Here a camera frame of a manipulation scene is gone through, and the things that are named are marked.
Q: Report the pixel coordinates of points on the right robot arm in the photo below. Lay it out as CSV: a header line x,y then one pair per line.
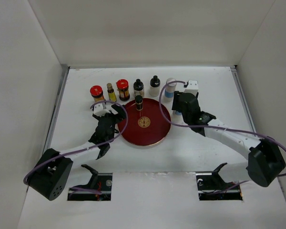
x,y
265,161

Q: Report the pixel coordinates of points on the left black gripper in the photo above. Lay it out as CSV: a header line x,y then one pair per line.
x,y
120,115

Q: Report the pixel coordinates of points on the short red-lid sauce jar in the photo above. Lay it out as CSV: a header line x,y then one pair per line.
x,y
96,92

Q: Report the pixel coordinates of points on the round red lacquer tray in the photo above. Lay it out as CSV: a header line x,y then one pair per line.
x,y
148,126

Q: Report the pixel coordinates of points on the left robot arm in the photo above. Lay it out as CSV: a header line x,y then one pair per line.
x,y
50,174

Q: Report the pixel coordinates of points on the silver-lid blue-label grain jar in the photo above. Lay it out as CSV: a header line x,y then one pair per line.
x,y
169,90

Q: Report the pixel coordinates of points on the black-cap brown spice bottle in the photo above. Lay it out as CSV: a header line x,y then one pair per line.
x,y
138,88

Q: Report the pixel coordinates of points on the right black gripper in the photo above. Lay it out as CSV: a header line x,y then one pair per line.
x,y
176,104

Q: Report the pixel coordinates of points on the small yellow-label bottle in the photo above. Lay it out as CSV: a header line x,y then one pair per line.
x,y
111,93

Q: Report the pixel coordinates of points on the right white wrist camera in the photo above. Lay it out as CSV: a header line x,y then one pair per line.
x,y
191,87

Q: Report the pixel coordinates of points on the small dark amber bottle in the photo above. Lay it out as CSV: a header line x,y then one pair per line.
x,y
139,102

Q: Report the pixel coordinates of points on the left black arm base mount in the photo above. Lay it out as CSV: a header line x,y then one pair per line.
x,y
98,188

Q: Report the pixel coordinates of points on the black-cap white powder bottle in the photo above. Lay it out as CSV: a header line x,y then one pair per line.
x,y
154,86

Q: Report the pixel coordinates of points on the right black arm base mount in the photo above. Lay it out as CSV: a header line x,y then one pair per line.
x,y
212,187

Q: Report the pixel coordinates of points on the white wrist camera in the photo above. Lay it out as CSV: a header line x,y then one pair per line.
x,y
99,110
191,87

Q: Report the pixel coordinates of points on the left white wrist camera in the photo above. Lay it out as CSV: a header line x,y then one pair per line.
x,y
99,110

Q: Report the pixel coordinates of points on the tall red-lid sauce jar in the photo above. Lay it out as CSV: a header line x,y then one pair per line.
x,y
123,89

